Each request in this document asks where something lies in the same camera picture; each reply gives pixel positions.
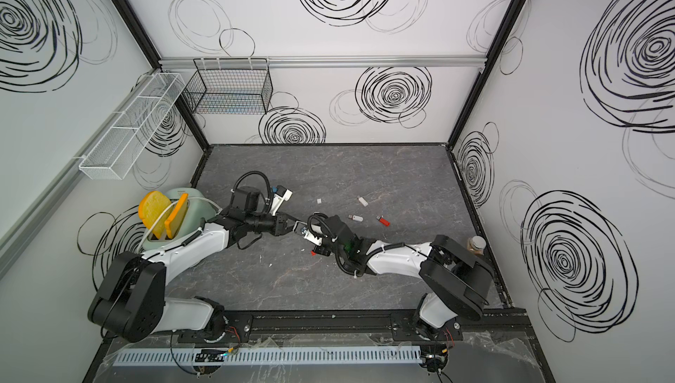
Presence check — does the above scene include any green toaster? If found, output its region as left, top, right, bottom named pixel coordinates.
left=138, top=188, right=220, bottom=251

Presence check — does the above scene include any round yellow toast slice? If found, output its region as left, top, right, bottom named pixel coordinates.
left=138, top=191, right=172, bottom=240

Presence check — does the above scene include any black wire basket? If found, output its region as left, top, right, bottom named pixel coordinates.
left=184, top=58, right=274, bottom=115

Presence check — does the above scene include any white wire shelf basket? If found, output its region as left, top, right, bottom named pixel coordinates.
left=78, top=72, right=186, bottom=180

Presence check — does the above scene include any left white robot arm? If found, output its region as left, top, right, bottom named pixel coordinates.
left=87, top=185, right=295, bottom=344

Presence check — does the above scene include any orange toast slice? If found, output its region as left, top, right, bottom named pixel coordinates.
left=163, top=194, right=189, bottom=239

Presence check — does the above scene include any light spice jar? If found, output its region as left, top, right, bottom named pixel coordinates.
left=467, top=235, right=487, bottom=256

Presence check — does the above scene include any red black usb drive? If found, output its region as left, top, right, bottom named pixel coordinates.
left=377, top=216, right=390, bottom=226

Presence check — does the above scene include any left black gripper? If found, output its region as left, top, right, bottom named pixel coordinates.
left=247, top=211, right=302, bottom=238

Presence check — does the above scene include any black corrugated cable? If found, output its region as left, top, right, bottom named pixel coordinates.
left=231, top=170, right=272, bottom=210

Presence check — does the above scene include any grey slotted cable duct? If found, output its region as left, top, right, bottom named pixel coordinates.
left=112, top=346, right=423, bottom=368

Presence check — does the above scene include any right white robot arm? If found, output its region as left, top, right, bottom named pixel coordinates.
left=298, top=213, right=495, bottom=330

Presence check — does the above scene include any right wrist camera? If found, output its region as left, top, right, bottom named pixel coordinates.
left=293, top=221, right=323, bottom=247

